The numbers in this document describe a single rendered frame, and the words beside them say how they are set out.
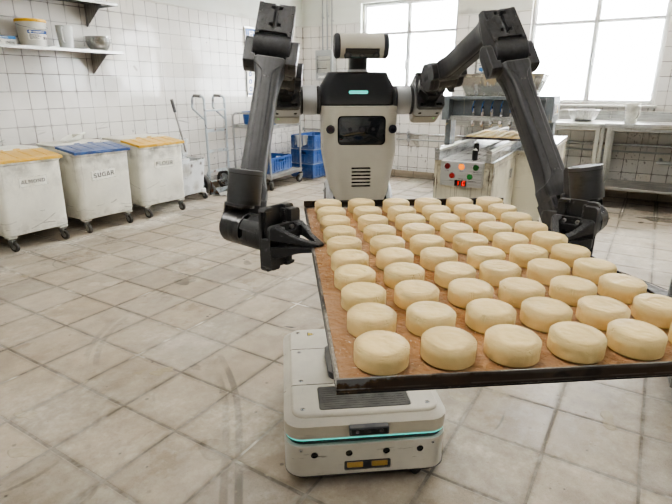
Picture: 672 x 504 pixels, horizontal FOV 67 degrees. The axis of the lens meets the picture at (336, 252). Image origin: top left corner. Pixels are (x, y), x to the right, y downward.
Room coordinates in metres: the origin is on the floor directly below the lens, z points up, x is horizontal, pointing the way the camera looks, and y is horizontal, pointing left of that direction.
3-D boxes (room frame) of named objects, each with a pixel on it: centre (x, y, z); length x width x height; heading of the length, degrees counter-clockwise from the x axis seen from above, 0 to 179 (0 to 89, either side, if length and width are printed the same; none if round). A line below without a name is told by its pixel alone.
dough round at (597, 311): (0.49, -0.28, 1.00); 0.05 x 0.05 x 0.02
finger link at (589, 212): (0.79, -0.38, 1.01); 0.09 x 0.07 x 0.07; 141
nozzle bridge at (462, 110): (3.60, -1.13, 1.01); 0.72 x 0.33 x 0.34; 61
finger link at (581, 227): (0.79, -0.38, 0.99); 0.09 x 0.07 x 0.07; 141
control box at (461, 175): (2.84, -0.71, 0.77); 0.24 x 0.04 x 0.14; 61
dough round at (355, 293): (0.52, -0.03, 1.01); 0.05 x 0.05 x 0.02
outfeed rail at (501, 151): (3.63, -1.31, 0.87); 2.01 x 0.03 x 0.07; 151
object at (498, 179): (3.16, -0.89, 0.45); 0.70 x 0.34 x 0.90; 151
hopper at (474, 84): (3.60, -1.13, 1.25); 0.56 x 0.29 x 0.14; 61
